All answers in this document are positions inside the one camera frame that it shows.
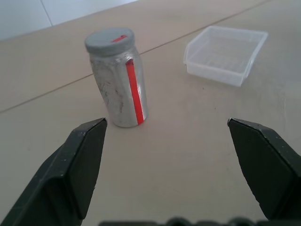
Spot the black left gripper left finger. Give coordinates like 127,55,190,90
0,117,108,226

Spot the grey plastic jar lid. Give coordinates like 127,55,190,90
84,27,136,57

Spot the clear plastic bin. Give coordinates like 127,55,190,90
183,25,269,88

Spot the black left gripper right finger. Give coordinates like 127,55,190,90
227,117,301,221

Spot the silver bottle with red stripe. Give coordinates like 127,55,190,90
89,46,149,129

